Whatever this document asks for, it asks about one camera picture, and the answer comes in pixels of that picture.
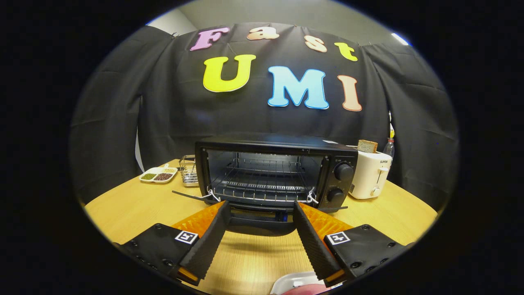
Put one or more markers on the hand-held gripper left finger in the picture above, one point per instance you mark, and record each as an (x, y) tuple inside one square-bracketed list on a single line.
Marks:
[(211, 241)]

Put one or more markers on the pink ham slice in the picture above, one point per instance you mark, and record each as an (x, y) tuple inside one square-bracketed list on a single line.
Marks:
[(307, 290)]

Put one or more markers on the clear utensil holder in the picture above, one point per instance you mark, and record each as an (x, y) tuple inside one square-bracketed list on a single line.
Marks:
[(189, 172)]

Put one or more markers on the brown bread slice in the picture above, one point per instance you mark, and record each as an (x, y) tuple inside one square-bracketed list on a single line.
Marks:
[(367, 146)]

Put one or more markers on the white divided bean dish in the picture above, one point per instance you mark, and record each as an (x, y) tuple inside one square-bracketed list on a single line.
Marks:
[(159, 175)]

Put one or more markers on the black backdrop cloth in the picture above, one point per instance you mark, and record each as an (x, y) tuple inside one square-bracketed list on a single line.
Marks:
[(163, 102)]

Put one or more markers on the white square plate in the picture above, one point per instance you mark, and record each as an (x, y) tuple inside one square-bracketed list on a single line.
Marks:
[(292, 279)]

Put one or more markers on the black toaster oven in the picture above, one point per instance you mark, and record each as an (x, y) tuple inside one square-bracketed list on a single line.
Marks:
[(266, 141)]

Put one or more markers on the white pop-up toaster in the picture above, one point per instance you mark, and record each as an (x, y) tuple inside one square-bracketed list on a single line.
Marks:
[(368, 176)]

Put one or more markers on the clear plastic water bottle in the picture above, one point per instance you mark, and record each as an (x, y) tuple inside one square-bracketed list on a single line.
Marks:
[(389, 148)]

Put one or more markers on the small ceiling light panel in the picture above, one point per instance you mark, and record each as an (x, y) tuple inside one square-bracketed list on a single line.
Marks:
[(400, 39)]

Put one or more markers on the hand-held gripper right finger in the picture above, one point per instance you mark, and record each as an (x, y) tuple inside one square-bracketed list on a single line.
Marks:
[(313, 241)]

